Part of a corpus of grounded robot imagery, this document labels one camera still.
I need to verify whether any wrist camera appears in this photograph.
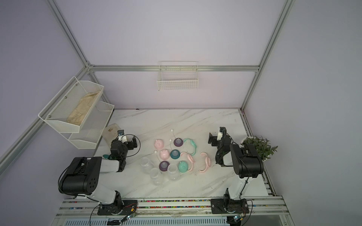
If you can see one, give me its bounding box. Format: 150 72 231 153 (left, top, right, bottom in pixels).
117 130 127 142
217 127 227 141

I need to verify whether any clear baby bottle front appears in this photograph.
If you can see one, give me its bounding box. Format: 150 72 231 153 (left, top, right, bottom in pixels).
150 168 164 186

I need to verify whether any pink bottle handle ring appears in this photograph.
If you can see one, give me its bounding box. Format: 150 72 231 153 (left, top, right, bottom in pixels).
198 152 212 173

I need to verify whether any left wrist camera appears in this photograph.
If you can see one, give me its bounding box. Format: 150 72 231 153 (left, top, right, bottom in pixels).
117 130 127 142

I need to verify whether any potted green plant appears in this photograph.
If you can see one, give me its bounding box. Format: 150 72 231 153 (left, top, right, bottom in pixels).
241 136 278 162

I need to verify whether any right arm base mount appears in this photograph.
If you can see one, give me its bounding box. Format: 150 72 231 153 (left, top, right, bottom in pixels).
210 188 249 214

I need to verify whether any purple nipple collar front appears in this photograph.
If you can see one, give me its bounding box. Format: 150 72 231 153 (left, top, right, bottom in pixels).
159 161 170 172

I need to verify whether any purple nipple collar back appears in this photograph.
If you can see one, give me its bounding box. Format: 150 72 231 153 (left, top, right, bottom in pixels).
173 137 183 147

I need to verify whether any aluminium front rail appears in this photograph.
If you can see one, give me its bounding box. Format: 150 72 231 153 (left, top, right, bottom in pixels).
56 196 290 218

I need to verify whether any pink bottle cap centre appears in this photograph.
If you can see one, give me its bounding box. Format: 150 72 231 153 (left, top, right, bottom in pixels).
159 149 170 161

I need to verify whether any white mesh shelf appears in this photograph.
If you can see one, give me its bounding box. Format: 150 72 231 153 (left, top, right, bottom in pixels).
38 77 104 133
67 101 114 149

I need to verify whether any white mesh upper shelf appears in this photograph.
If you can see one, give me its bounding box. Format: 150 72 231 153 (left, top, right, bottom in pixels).
38 77 104 133

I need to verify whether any pink handle ring centre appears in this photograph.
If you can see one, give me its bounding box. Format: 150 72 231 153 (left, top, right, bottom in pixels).
180 152 196 172

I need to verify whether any purple nipple collar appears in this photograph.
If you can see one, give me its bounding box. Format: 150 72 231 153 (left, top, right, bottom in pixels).
159 161 170 172
173 137 183 147

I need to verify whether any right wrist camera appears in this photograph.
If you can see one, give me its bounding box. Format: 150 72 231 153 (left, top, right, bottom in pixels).
217 127 227 141

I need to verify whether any white mesh lower shelf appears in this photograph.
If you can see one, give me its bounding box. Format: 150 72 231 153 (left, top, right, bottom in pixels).
67 101 114 149

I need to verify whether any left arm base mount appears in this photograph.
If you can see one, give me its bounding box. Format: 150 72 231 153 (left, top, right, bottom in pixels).
97 200 138 216

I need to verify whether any white wire wall basket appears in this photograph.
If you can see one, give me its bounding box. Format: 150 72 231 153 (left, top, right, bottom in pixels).
157 61 199 91

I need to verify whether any teal bottle cap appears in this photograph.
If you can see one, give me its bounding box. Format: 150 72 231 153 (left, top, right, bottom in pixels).
177 161 189 173

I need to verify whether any teal nipple collar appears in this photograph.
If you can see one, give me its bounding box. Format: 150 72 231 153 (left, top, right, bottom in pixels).
170 149 181 160

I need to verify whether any beige cloth glove in shelf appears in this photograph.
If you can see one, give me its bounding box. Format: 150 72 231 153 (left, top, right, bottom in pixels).
66 91 100 126

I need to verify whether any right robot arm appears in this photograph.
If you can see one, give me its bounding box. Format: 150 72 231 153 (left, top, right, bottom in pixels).
208 132 264 200

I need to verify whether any beige glove on table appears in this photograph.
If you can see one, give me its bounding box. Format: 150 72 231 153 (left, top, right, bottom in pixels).
102 123 120 148

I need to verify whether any teal bottle handle ring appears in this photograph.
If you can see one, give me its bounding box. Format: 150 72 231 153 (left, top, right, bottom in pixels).
183 137 197 156

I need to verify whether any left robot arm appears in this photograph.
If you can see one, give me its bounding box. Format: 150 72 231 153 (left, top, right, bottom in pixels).
58 134 141 208

